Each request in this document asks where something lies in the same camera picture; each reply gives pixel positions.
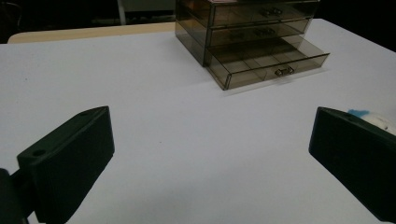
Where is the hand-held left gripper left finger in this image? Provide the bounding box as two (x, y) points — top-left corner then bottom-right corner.
(17, 105), (115, 224)

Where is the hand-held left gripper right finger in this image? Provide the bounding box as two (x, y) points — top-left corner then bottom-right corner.
(308, 106), (396, 223)

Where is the white and blue plush toy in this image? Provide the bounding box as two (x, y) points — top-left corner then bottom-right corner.
(347, 108), (396, 136)

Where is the light wooden table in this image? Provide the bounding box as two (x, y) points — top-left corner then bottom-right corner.
(7, 21), (177, 45)

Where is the smoky transparent bottom drawer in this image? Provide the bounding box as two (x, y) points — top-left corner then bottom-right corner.
(204, 35), (331, 91)

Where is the white metal stand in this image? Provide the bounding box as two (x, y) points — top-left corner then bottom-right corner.
(117, 0), (127, 26)

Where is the smoky transparent middle drawer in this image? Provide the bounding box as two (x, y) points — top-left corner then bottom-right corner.
(207, 18), (313, 48)

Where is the smoky transparent drawer cabinet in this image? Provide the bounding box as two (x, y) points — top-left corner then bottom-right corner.
(175, 0), (320, 68)

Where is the smoky transparent top drawer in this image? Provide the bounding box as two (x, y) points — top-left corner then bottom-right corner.
(211, 0), (319, 28)

